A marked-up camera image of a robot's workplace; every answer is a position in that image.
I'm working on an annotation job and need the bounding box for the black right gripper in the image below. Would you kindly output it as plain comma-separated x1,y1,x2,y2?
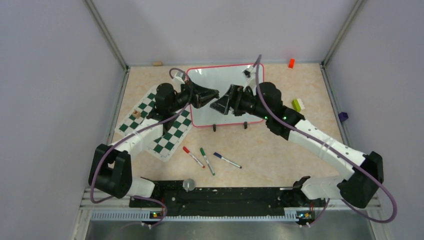
210,84,270,121

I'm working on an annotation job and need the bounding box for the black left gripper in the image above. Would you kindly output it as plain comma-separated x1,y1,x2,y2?
169,79,219,113

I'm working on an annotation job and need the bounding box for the pink framed whiteboard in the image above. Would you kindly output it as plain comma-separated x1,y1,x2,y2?
187,63,263,128

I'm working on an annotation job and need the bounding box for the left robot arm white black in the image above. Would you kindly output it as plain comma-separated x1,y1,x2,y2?
88,80,219,207

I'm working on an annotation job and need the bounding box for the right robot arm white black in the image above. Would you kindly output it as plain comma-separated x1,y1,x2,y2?
210,82,384,209

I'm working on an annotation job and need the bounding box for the green whiteboard marker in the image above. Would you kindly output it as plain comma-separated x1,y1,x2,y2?
200,147,216,176

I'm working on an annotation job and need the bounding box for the blue whiteboard marker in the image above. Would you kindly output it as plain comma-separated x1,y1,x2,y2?
213,152,242,169

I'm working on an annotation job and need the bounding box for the red whiteboard marker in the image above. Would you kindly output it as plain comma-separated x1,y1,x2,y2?
183,146,205,169

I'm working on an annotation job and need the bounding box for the wine cork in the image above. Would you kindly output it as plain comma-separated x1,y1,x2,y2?
152,61,163,67

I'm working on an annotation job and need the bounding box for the green white chessboard mat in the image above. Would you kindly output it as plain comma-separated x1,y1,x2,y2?
114,85,194,164

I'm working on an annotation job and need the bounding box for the wooden letter tile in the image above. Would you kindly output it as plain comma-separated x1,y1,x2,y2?
131,110,141,119

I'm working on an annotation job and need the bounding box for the green white toy brick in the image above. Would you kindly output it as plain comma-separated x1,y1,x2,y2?
292,98,305,113

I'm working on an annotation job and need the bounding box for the orange toy block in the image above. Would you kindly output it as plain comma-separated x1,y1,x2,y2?
288,58,296,69

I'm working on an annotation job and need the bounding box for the clear round knob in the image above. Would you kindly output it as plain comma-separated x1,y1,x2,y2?
182,178,196,192

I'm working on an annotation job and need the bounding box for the purple toy block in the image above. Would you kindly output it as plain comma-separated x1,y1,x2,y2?
338,112,349,123

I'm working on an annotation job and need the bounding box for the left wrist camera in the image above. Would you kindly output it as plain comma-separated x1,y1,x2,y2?
173,72,186,84

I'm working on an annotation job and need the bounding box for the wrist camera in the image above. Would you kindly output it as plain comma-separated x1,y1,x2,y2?
173,72,186,84
242,65,256,79

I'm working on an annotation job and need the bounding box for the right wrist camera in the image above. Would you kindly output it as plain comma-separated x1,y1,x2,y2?
242,65,256,79

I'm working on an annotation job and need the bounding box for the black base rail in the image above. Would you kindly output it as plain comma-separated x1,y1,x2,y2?
129,180,325,217

